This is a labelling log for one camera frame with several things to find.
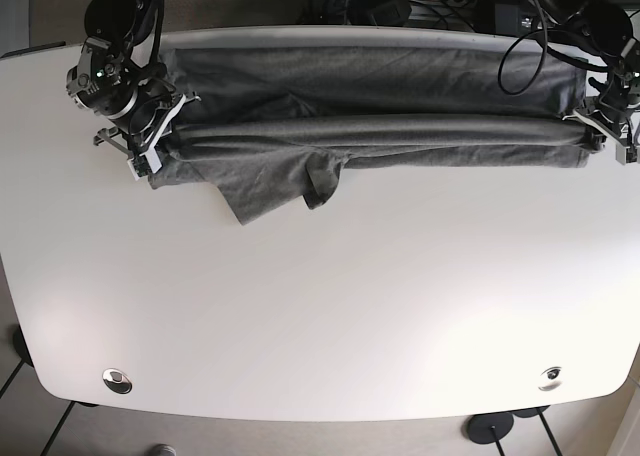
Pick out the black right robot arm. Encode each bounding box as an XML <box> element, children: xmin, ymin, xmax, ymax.
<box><xmin>66</xmin><ymin>0</ymin><xmax>199</xmax><ymax>178</ymax></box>

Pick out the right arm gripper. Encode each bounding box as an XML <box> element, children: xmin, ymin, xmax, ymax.
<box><xmin>93</xmin><ymin>93</ymin><xmax>201</xmax><ymax>164</ymax></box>

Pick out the black round stand base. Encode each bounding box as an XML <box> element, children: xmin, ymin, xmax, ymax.
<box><xmin>465</xmin><ymin>412</ymin><xmax>514</xmax><ymax>445</ymax></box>

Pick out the right metal table grommet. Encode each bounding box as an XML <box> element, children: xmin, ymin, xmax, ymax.
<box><xmin>537</xmin><ymin>366</ymin><xmax>563</xmax><ymax>392</ymax></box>

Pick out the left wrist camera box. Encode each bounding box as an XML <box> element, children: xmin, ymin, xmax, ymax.
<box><xmin>615</xmin><ymin>145</ymin><xmax>639</xmax><ymax>165</ymax></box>

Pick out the left metal table grommet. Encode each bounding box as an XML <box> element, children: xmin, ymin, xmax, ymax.
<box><xmin>102</xmin><ymin>368</ymin><xmax>133</xmax><ymax>395</ymax></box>

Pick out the grey sneaker shoe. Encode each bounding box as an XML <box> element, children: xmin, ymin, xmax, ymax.
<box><xmin>146</xmin><ymin>444</ymin><xmax>177</xmax><ymax>456</ymax></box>

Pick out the light grey T-shirt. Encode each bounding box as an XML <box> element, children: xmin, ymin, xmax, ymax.
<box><xmin>149</xmin><ymin>46</ymin><xmax>602</xmax><ymax>224</ymax></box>

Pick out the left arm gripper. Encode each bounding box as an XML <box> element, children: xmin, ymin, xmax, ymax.
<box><xmin>562</xmin><ymin>103</ymin><xmax>639</xmax><ymax>151</ymax></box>

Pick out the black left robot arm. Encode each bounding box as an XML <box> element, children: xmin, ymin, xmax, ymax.
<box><xmin>498</xmin><ymin>0</ymin><xmax>639</xmax><ymax>164</ymax></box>

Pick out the metal table grommet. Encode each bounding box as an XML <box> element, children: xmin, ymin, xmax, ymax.
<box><xmin>102</xmin><ymin>368</ymin><xmax>133</xmax><ymax>395</ymax></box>
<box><xmin>537</xmin><ymin>366</ymin><xmax>563</xmax><ymax>392</ymax></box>

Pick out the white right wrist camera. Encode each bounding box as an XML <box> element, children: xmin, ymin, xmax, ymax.
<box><xmin>127</xmin><ymin>150</ymin><xmax>162</xmax><ymax>180</ymax></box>

